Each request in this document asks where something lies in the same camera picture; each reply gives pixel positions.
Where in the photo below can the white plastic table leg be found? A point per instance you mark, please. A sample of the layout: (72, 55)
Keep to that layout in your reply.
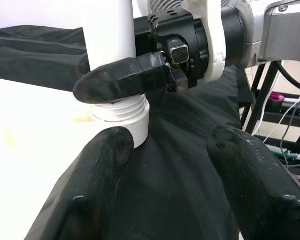
(110, 30)

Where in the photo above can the green white brush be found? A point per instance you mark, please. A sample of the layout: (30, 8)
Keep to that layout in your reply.
(287, 153)

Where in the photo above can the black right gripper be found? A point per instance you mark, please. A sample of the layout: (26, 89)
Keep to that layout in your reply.
(187, 47)

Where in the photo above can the white round floor fan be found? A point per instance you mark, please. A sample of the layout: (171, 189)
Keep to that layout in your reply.
(165, 3)

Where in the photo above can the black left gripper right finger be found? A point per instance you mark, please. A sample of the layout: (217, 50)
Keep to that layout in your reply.
(260, 190)

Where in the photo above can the black table cloth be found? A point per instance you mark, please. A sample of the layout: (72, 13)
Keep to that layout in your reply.
(177, 137)

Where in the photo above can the pink round object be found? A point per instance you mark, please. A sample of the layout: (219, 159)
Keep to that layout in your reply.
(277, 96)

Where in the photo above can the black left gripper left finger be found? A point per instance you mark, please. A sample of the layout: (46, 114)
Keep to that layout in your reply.
(90, 190)

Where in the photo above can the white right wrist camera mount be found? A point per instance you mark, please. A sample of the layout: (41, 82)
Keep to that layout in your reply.
(212, 37)

